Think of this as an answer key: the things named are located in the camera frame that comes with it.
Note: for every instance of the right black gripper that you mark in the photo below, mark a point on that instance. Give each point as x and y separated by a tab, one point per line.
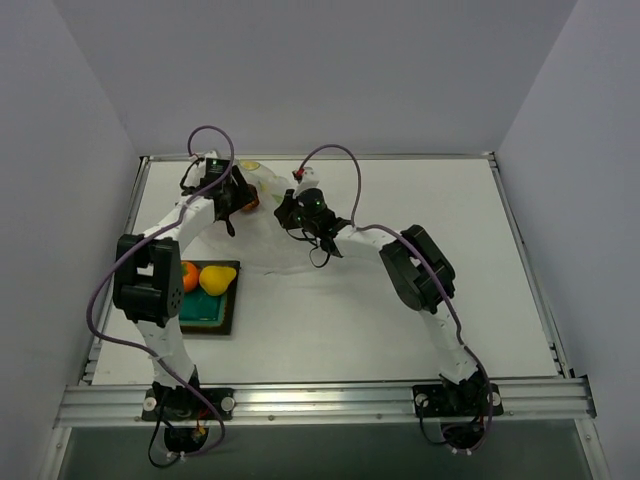
286	213

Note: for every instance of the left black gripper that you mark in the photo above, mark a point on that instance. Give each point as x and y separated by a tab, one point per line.
236	195

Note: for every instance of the dark brown fake fruit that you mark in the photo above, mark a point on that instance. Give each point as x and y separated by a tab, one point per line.
253	202

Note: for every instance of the translucent white plastic bag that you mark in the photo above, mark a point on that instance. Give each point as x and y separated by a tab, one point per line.
259	243

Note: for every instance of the yellow fake pear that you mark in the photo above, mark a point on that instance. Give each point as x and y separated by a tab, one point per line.
215	280

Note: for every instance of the orange fake persimmon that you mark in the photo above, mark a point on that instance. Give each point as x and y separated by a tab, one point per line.
190	276

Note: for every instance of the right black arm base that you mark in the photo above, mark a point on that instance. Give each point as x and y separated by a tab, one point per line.
466	413

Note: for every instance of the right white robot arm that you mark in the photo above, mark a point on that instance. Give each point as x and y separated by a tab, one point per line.
421	276

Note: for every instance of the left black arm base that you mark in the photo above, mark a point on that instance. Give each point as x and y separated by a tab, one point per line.
191	424

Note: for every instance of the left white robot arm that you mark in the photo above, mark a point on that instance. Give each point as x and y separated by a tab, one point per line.
148	282

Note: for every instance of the square teal ceramic plate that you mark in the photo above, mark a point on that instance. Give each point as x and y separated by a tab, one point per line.
202	314

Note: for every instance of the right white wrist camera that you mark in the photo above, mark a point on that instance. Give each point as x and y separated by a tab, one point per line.
306	178

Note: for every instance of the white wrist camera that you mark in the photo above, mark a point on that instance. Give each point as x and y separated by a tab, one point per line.
306	178
209	154

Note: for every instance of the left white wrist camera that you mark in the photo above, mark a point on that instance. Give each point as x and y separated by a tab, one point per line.
209	154

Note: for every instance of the aluminium front rail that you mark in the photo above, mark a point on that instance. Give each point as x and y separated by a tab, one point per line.
326	403

